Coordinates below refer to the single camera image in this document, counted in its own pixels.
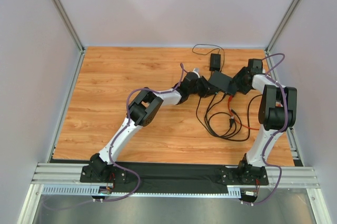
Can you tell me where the black network switch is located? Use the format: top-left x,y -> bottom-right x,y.
208,71 -> 237,96

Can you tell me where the red ethernet cable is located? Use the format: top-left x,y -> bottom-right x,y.
226,94 -> 260,130

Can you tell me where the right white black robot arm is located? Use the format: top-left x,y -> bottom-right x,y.
231,59 -> 297,173

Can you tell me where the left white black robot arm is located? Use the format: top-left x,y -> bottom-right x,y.
89,71 -> 213,179

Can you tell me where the black power adapter brick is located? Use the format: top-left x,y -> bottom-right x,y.
209,53 -> 221,72

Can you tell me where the thin black adapter lead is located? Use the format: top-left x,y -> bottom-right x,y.
192,44 -> 225,72

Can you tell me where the black cloth strip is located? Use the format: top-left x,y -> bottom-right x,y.
118,162 -> 228,194

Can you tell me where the black side cable loop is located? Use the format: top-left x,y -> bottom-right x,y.
223,95 -> 264,143

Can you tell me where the black adapter power cord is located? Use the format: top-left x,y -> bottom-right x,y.
195,94 -> 237,140

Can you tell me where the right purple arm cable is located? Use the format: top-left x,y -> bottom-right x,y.
241,53 -> 288,206

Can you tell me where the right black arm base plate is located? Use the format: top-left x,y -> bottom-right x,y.
218,166 -> 269,186

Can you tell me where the right aluminium frame post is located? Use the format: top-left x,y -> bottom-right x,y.
265,0 -> 301,54

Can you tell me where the aluminium frame post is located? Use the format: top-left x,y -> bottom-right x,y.
265,0 -> 301,54
36,0 -> 86,51

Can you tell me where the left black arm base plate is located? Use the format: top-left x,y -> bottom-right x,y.
80,165 -> 128,183

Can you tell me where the left aluminium frame post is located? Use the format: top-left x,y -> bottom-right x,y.
36,0 -> 86,51

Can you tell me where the aluminium front rail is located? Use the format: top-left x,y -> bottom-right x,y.
32,163 -> 320,189

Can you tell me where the grey slotted cable duct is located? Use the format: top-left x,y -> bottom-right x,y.
41,184 -> 245,198

